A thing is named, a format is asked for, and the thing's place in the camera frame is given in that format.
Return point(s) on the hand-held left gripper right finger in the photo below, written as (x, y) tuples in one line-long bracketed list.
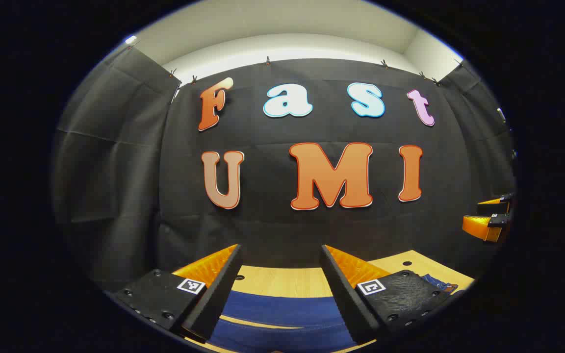
[(348, 304)]

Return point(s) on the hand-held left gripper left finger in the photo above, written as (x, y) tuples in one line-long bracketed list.
[(216, 299)]

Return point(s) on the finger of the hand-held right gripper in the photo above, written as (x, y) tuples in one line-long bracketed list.
[(481, 227), (496, 207)]

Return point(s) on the blue jeans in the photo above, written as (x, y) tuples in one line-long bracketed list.
[(282, 311)]

